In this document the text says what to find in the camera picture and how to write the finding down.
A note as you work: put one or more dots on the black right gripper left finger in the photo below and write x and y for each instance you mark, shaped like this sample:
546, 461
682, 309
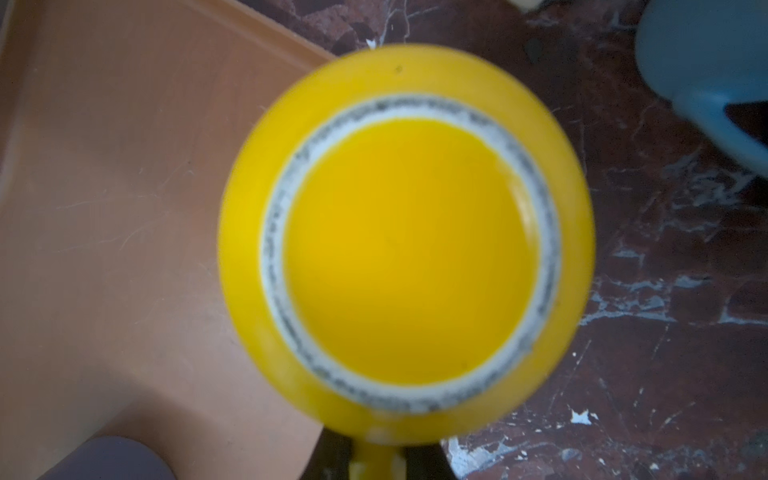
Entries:
330, 457

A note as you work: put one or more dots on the orange plastic tray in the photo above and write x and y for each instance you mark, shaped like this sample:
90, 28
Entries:
120, 121

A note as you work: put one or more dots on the light blue mug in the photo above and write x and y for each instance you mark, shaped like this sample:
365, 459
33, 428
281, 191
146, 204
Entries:
702, 56

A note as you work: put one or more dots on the purple mug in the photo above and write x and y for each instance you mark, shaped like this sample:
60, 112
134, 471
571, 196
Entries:
110, 457

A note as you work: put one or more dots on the yellow mug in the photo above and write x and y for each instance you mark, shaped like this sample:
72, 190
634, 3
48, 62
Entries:
406, 246

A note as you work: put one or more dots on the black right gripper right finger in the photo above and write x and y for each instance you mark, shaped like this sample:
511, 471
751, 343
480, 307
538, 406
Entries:
428, 462

